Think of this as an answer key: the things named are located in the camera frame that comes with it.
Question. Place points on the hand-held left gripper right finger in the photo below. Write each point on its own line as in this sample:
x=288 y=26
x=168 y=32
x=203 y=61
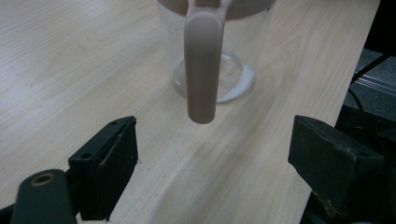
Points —
x=333 y=161

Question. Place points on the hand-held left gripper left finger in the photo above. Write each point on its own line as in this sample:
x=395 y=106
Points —
x=106 y=168

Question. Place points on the clear jar with hinged lid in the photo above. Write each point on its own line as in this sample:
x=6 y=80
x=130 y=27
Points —
x=202 y=62

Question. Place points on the black curtain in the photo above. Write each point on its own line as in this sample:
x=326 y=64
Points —
x=384 y=25

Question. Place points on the metal floor rail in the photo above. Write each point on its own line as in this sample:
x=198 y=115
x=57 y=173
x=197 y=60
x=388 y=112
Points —
x=376 y=83

